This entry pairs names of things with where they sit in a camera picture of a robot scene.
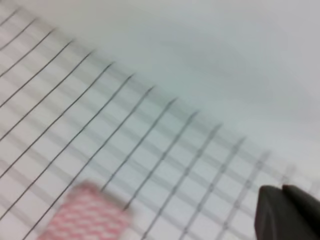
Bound pink wavy-striped towel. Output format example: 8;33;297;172
38;181;131;240

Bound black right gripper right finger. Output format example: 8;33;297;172
282;185;320;225

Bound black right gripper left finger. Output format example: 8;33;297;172
254;185;320;240

